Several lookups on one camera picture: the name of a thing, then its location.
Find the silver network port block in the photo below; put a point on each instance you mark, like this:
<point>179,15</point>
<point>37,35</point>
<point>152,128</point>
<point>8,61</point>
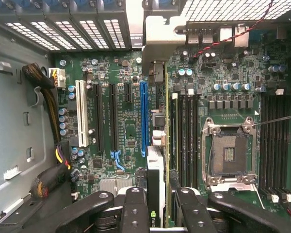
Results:
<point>241,36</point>
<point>225,35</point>

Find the black power connector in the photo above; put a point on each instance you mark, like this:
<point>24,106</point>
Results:
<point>63,153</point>

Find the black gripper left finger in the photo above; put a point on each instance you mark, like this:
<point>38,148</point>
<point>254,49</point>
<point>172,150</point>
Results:
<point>135,213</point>

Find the silver chipset heatsink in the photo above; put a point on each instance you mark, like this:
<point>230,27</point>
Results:
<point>115,187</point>

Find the CPU socket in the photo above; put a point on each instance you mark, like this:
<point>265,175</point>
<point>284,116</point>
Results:
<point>229,150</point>

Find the metal socket cover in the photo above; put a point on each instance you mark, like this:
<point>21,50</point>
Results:
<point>232,186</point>

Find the open PC case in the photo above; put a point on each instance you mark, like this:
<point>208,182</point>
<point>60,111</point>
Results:
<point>208,9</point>

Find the metal socket locking lever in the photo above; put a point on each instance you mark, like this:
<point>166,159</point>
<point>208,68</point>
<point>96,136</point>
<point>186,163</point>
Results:
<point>274,121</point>

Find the black RAM slot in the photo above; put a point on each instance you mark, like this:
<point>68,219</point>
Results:
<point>196,140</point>
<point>181,140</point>
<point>288,145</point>
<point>188,140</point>
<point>280,145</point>
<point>264,145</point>
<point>272,145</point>

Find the white expansion slot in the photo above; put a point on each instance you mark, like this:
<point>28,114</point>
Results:
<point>82,114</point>

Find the silver USB port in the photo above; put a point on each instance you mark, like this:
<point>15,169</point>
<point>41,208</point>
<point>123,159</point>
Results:
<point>194,36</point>
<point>208,36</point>

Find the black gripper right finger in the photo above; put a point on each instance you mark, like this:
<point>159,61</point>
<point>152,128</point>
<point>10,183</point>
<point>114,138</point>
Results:
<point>191,213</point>

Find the long black expansion slot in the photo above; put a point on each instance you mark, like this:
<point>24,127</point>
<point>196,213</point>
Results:
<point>113,116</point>
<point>98,116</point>

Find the short black expansion slot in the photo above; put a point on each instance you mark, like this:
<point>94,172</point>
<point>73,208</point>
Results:
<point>128,93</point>

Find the dark RAM stick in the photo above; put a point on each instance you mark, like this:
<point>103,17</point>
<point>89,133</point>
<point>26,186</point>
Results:
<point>174,133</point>

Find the green motherboard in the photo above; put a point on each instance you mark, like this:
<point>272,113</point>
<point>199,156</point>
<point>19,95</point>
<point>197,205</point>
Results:
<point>133,121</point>

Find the white power connector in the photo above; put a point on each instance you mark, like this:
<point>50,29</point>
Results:
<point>59,77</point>

